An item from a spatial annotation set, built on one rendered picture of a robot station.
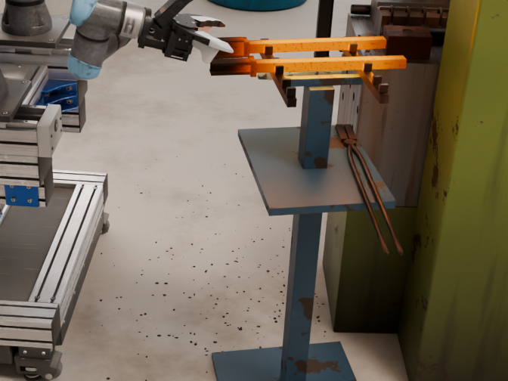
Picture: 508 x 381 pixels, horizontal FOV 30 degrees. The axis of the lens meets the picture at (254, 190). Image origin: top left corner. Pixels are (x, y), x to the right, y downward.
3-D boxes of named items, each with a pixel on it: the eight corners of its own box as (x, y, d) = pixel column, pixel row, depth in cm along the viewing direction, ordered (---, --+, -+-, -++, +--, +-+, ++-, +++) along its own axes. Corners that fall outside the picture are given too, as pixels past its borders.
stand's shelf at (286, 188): (268, 216, 214) (269, 209, 213) (237, 135, 248) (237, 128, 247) (394, 208, 220) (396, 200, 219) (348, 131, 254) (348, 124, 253)
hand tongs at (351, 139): (404, 256, 199) (404, 251, 199) (384, 256, 199) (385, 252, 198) (350, 128, 251) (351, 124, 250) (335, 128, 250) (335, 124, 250)
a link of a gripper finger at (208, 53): (227, 70, 209) (192, 53, 211) (235, 46, 206) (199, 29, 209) (221, 73, 206) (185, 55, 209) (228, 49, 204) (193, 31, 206)
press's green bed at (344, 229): (332, 332, 297) (347, 205, 274) (321, 264, 330) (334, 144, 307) (509, 336, 300) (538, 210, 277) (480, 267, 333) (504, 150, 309)
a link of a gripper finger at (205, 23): (210, 38, 223) (182, 39, 216) (218, 14, 220) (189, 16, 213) (219, 44, 221) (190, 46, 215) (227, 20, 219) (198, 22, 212)
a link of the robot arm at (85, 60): (112, 68, 220) (124, 27, 213) (89, 86, 210) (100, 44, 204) (82, 54, 220) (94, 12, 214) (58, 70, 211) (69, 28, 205)
